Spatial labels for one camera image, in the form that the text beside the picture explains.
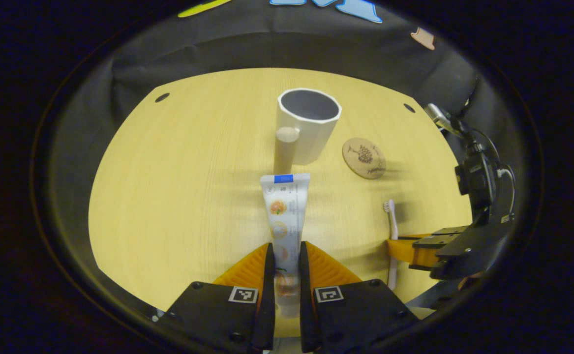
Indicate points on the white toothpaste tube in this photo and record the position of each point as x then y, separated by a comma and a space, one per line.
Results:
286, 216

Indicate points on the round brown coaster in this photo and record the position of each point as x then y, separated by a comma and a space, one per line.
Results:
364, 158

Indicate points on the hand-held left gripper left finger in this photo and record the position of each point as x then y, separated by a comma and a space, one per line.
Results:
268, 295

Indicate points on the white toothbrush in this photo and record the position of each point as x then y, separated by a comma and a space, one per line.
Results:
393, 231

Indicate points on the light wooden desktop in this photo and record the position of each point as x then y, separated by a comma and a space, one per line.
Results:
178, 196

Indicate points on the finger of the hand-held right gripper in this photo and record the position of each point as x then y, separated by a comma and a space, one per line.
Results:
451, 230
432, 242

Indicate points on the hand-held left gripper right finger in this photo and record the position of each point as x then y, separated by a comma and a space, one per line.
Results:
305, 295

